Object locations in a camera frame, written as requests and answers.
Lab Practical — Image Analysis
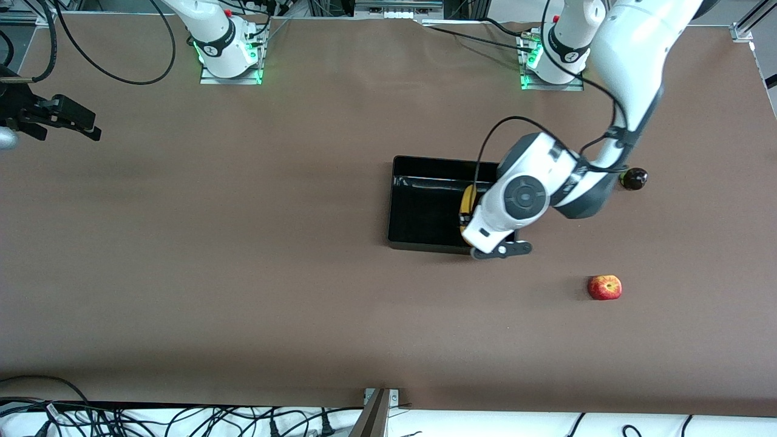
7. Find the yellow banana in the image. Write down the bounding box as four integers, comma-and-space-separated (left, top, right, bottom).
460, 184, 480, 243

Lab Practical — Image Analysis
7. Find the black rectangular plastic tray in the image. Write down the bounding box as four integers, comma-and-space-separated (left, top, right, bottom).
387, 155, 517, 254

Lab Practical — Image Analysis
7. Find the red yellow apple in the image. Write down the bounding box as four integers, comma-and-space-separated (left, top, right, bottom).
588, 274, 623, 302

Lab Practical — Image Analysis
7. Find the dark purple mangosteen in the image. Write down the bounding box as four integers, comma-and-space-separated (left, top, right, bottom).
618, 168, 649, 191

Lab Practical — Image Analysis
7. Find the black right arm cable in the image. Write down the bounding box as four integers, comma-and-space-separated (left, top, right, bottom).
0, 0, 177, 86

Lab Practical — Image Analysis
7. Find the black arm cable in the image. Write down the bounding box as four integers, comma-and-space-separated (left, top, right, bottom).
0, 0, 177, 86
475, 0, 632, 184

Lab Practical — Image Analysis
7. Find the aluminium frame corner profile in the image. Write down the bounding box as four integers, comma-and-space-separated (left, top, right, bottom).
731, 0, 777, 43
0, 12, 58, 27

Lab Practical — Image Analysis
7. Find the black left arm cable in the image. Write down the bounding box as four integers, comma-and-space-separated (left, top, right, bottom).
475, 0, 632, 184

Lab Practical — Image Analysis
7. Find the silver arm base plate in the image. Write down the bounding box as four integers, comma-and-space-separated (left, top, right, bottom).
199, 24, 264, 86
518, 30, 585, 92

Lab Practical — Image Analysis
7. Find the long black base cable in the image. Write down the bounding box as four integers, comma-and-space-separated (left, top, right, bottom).
424, 24, 532, 55

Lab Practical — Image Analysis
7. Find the short black base cable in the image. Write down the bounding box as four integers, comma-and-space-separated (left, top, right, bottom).
481, 17, 525, 37

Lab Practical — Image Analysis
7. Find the aluminium profile post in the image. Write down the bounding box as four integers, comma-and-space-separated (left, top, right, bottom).
349, 387, 401, 437

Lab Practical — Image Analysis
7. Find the silver metal rail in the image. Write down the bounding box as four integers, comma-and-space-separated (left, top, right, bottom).
354, 0, 444, 19

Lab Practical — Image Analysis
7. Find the black looping floor cable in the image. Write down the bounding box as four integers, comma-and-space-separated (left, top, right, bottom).
0, 374, 92, 406

